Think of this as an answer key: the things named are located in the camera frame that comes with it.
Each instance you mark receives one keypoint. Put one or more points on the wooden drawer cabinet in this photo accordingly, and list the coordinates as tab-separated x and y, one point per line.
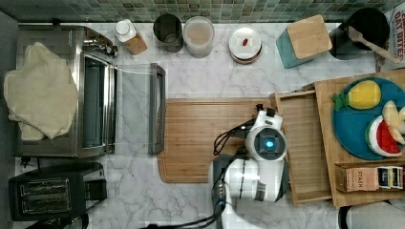
336	154

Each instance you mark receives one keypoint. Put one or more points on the Stash tea box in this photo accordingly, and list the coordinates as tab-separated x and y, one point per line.
359	178

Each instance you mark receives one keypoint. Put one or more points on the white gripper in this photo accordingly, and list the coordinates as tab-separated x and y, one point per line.
265	139

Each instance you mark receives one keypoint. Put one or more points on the blue round plate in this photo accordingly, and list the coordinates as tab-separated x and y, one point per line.
349	124

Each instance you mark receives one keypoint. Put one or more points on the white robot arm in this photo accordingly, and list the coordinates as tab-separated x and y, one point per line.
257	171

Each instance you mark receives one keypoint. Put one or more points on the beige folded towel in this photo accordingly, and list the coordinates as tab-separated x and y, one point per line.
41	95

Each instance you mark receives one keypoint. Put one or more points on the plush watermelon slice toy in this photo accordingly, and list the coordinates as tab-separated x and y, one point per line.
379	139

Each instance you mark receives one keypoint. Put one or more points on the plush pineapple toy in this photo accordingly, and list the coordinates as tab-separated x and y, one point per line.
361	96

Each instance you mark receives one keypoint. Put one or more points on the bamboo cutting board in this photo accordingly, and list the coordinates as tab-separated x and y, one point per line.
191	126

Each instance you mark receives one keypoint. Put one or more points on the black utensil holder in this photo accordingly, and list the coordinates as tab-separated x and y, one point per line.
371	22

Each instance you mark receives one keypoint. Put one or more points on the wooden drawer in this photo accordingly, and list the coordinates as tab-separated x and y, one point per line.
308	169

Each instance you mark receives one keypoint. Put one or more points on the stainless toaster oven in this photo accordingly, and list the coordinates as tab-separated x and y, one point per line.
99	79

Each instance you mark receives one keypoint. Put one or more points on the black toaster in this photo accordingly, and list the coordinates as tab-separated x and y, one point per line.
57	192

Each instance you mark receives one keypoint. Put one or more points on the oat bites box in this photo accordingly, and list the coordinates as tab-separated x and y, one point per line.
396	41

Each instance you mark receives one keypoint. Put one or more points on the plush banana toy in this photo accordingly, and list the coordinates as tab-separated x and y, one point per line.
394	118

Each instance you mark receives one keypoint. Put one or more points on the glass jar with white lid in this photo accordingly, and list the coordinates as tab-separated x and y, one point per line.
129	36

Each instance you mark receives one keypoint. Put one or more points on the teal box with wooden lid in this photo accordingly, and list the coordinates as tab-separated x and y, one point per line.
303	40

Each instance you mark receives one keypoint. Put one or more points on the white plate with red item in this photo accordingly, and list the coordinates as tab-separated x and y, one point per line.
245	45

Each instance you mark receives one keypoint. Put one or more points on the dark grey cylindrical canister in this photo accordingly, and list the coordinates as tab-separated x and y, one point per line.
167	29

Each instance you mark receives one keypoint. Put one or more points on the translucent white container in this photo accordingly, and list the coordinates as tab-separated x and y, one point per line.
198	34

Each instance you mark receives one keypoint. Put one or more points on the wooden spoon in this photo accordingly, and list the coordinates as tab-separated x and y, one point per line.
357	36

